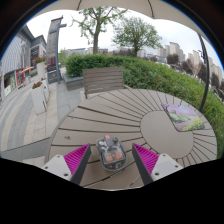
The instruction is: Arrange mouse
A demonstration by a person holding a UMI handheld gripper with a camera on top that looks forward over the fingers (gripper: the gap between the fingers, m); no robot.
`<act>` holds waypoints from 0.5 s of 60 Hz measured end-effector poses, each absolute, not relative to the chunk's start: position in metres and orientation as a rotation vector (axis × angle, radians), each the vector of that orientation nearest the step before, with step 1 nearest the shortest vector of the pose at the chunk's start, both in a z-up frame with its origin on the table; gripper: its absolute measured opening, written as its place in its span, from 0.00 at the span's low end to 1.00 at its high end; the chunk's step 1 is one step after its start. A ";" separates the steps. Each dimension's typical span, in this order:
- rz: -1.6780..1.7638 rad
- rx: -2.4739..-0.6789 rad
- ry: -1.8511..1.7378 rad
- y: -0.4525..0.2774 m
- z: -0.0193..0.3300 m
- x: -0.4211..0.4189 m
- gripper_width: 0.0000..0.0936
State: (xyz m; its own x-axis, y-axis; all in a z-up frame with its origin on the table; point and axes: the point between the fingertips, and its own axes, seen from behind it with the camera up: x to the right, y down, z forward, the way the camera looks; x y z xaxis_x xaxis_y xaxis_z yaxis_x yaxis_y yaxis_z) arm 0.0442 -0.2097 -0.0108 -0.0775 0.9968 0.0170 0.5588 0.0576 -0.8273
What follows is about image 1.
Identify round leafy tree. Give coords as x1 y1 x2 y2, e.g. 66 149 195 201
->
112 15 163 58

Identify dark curved parasol pole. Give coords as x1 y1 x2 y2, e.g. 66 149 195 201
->
198 33 211 113

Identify beige parasol canopy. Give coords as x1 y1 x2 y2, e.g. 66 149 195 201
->
26 0 218 48

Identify green hedge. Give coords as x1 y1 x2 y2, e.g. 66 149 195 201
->
64 53 224 159

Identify tall white planter with flowers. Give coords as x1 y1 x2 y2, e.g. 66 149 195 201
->
34 56 48 81

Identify grey shopfront building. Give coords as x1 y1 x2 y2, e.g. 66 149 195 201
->
0 24 48 101

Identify grey concrete ledge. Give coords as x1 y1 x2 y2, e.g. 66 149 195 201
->
0 137 51 163

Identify thin-trunk tree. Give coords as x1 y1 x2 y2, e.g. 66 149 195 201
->
70 7 128 55

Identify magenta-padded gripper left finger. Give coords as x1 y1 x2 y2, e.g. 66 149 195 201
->
42 143 92 186

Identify flower print mouse pad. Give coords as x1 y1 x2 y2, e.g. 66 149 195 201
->
161 102 206 132

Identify grey stone hedge border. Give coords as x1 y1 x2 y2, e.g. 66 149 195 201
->
63 73 84 92

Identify distant apartment buildings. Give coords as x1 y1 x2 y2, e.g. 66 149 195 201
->
138 41 224 84

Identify brown slatted chair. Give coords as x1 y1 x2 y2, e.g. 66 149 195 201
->
82 66 130 100

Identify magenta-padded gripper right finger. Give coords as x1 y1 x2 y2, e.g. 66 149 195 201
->
131 142 184 187

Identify grey sign pillar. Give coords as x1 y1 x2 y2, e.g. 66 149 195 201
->
45 15 68 84

